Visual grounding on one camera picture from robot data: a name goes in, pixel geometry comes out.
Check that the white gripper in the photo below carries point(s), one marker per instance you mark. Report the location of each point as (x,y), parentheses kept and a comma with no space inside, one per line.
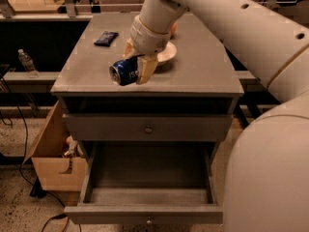
(149,40)

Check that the blue pepsi can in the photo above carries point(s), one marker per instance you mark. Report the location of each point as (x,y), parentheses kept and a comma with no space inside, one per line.
(124,72)

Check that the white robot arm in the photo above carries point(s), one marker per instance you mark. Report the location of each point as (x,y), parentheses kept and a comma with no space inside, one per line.
(266,183)

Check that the grey wooden drawer cabinet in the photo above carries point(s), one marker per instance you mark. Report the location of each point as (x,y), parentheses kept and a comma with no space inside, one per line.
(199,81)

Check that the closed grey top drawer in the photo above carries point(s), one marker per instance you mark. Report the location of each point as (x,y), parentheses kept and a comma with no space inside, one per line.
(128,128)

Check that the open grey middle drawer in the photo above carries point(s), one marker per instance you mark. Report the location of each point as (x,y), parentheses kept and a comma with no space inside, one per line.
(147,184)

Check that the white paper bowl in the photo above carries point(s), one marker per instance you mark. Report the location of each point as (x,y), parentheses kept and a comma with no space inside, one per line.
(167,54)

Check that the dark blue snack bag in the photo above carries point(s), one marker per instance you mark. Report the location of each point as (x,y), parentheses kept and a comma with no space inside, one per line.
(106,39)

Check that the orange fruit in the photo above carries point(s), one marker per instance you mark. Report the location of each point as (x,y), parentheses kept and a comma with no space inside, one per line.
(173,30)

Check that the clear plastic water bottle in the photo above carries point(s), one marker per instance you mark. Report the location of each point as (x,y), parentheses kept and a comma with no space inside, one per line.
(28,64)

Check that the open cardboard box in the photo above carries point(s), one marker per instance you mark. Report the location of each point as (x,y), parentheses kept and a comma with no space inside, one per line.
(57,167)

